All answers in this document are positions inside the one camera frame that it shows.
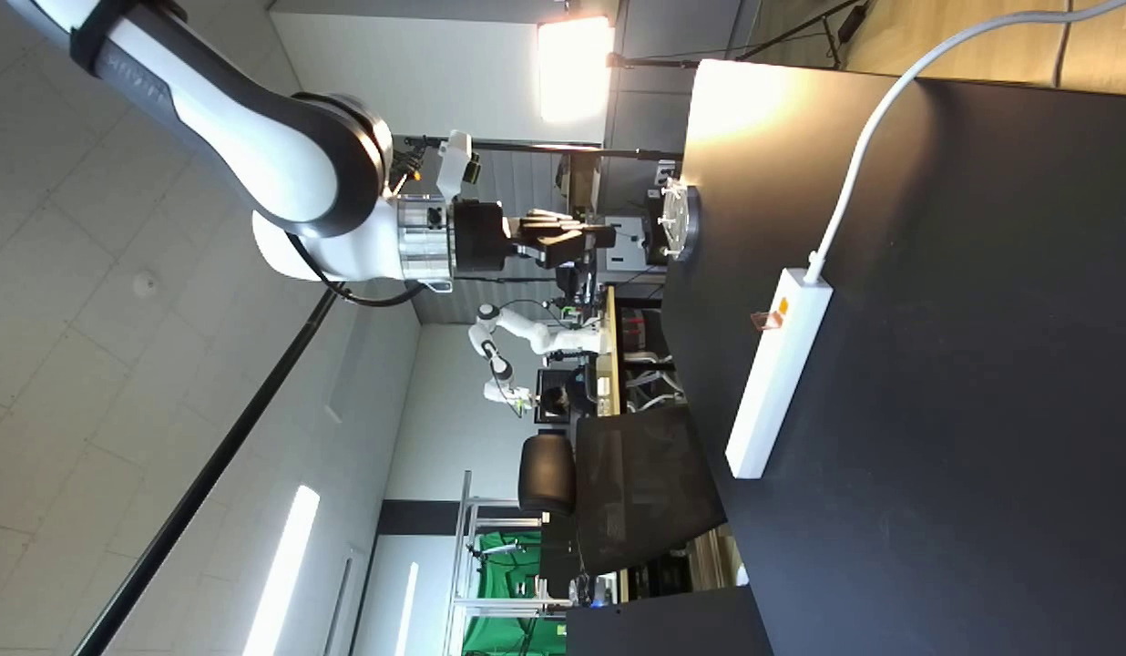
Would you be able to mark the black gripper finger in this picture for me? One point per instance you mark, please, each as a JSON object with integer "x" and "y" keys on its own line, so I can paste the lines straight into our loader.
{"x": 568, "y": 252}
{"x": 563, "y": 224}

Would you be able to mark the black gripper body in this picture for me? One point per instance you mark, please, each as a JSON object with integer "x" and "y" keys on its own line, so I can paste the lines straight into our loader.
{"x": 480, "y": 238}

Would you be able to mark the white power strip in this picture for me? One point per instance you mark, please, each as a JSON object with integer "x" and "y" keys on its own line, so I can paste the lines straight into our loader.
{"x": 782, "y": 369}

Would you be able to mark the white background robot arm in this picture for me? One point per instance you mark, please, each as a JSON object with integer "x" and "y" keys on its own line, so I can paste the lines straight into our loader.
{"x": 525, "y": 332}

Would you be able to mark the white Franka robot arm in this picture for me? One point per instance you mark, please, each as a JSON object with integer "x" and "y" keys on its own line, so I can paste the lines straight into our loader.
{"x": 245, "y": 134}

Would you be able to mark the wooden background table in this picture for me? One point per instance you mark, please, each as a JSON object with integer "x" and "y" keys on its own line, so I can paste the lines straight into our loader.
{"x": 610, "y": 351}

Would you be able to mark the black office chair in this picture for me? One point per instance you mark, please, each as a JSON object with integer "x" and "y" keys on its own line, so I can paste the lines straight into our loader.
{"x": 550, "y": 472}

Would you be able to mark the white metal rack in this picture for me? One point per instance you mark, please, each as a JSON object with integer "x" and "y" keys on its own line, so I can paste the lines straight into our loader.
{"x": 468, "y": 550}

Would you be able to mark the white smoke detector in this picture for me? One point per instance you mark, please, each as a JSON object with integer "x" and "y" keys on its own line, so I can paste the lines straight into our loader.
{"x": 143, "y": 287}

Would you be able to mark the long ceiling light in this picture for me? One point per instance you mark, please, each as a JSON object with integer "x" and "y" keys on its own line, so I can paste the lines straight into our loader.
{"x": 281, "y": 572}

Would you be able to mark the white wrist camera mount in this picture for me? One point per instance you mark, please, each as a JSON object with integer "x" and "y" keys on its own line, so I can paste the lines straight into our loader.
{"x": 452, "y": 167}

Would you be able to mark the round metal base plate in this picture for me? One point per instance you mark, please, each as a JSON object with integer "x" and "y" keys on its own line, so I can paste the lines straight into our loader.
{"x": 679, "y": 222}

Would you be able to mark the black ceiling rail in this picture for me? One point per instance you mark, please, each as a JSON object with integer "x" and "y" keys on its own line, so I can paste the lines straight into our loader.
{"x": 209, "y": 460}

